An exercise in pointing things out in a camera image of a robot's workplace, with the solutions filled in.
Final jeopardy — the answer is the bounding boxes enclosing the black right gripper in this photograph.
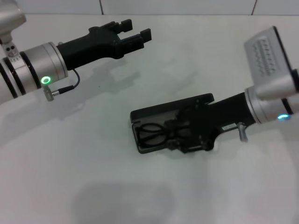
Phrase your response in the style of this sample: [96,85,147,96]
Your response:
[164,91,257,154]

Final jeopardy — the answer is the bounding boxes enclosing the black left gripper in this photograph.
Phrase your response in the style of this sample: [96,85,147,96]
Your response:
[56,19,153,70]

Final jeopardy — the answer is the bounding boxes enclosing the black glasses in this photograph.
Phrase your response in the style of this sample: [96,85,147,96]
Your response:
[137,107,194,150]

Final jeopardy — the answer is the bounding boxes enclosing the black glasses case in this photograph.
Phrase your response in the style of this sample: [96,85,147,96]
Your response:
[129,92,215,155]

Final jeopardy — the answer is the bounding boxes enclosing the right gripper cable with connector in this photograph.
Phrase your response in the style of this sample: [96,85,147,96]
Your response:
[237,121,248,143]

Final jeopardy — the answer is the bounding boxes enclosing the gripper cable with connector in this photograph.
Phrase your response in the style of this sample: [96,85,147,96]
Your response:
[43,68,80,102]
[237,121,248,143]

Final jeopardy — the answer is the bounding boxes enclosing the left gripper cable with connector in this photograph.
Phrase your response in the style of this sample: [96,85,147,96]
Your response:
[43,68,80,102]

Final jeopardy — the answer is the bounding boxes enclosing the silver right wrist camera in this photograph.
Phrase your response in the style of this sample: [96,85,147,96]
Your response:
[242,25,299,102]

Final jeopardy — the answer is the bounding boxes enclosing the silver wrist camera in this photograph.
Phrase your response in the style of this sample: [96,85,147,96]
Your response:
[242,25,299,102]
[0,0,26,59]

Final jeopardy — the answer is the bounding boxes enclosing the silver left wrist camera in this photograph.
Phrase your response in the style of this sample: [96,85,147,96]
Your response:
[0,0,26,59]

